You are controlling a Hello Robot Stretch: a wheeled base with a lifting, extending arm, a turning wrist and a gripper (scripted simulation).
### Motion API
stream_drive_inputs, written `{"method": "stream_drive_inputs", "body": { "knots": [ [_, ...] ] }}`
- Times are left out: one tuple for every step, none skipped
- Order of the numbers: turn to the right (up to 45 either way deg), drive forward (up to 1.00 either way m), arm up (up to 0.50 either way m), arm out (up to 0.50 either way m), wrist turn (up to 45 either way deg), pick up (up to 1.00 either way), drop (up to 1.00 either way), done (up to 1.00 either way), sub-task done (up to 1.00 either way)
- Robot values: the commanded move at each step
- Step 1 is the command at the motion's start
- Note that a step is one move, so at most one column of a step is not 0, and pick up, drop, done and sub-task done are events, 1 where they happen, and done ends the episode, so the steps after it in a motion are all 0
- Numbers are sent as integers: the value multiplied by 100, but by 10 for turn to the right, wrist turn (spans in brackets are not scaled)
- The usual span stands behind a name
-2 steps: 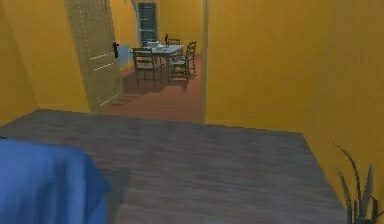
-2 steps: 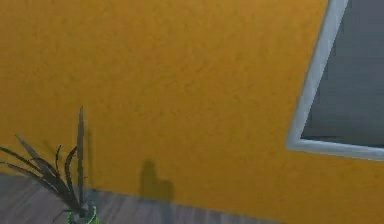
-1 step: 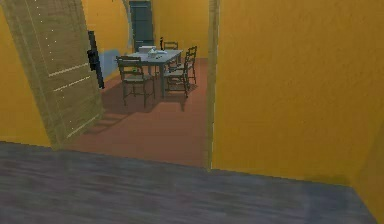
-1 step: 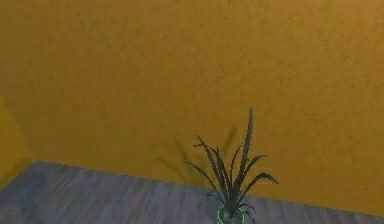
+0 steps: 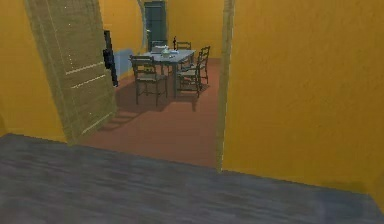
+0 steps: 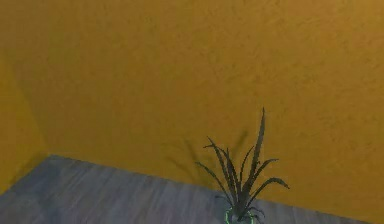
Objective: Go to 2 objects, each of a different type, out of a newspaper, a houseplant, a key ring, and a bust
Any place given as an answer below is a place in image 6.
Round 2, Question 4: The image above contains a dark spiky houseplant in pot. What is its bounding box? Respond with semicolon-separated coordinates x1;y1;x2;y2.
194;106;290;224

